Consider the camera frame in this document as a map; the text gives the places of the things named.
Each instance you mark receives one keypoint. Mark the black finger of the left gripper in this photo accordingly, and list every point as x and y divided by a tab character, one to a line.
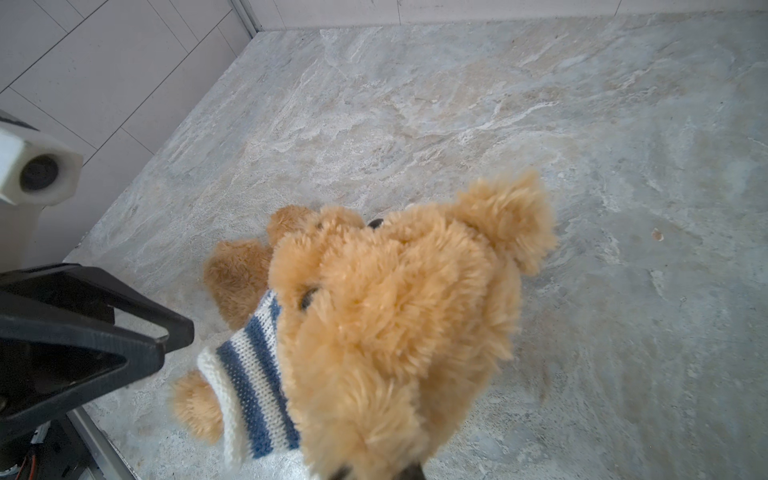
71	334

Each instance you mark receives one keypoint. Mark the blue white striped knit sweater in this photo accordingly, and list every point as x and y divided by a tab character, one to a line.
246	380

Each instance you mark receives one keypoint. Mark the brown teddy bear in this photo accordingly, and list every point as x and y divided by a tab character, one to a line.
390	328

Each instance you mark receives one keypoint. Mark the aluminium mounting rail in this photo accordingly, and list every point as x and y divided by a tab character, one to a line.
107	461

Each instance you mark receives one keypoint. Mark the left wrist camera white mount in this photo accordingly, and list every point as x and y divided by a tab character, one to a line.
37	171

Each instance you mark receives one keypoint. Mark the left aluminium corner post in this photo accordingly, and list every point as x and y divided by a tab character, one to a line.
245	13

